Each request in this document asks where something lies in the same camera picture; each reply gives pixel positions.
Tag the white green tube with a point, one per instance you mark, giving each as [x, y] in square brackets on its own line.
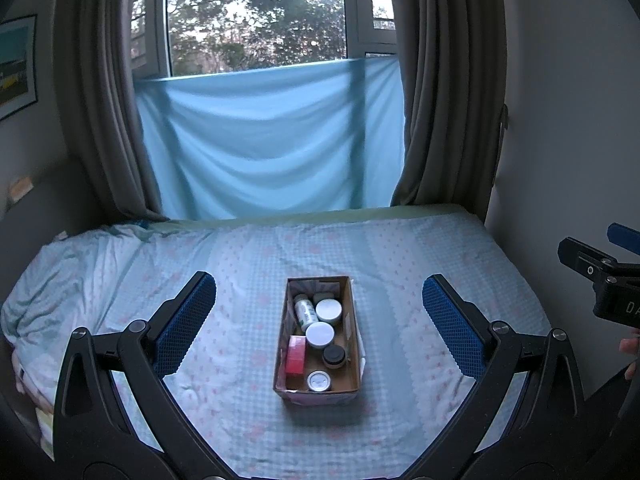
[305, 312]

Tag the white lid jar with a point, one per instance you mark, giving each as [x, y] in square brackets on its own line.
[328, 311]
[320, 334]

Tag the silver lid jar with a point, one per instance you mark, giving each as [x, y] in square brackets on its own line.
[318, 381]

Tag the light blue hanging cloth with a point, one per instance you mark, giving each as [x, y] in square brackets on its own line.
[265, 140]

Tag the grey padded headboard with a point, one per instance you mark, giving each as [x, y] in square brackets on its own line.
[50, 200]

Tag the person's right hand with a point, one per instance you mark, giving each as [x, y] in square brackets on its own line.
[629, 346]

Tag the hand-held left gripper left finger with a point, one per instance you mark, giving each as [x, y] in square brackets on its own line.
[185, 325]

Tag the small dark bottle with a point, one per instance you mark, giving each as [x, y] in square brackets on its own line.
[334, 356]

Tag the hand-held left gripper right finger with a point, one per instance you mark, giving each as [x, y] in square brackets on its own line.
[452, 325]

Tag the grey curtain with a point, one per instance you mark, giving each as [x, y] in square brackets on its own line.
[105, 85]
[445, 85]

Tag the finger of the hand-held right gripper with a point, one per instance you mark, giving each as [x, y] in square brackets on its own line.
[582, 257]
[625, 236]

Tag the framed wall picture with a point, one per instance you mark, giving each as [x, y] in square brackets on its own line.
[17, 65]

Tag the cardboard box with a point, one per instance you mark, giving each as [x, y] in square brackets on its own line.
[350, 345]

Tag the window with grey frame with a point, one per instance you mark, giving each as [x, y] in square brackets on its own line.
[250, 10]

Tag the pink box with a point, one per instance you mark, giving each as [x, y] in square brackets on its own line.
[296, 356]

